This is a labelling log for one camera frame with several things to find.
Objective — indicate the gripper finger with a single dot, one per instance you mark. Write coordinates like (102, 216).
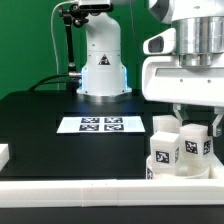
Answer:
(215, 129)
(180, 111)

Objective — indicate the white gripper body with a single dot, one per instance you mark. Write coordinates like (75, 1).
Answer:
(164, 80)

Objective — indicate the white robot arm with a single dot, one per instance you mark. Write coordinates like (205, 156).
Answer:
(184, 64)

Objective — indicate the white marker sheet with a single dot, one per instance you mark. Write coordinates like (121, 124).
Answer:
(98, 124)

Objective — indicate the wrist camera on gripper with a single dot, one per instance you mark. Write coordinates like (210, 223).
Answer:
(163, 43)

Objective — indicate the white U-shaped wall fence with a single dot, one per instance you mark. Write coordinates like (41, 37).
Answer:
(89, 193)

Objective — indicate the camera on mount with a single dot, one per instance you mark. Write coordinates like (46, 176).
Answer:
(95, 5)

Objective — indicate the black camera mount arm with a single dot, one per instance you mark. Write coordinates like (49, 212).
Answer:
(73, 16)

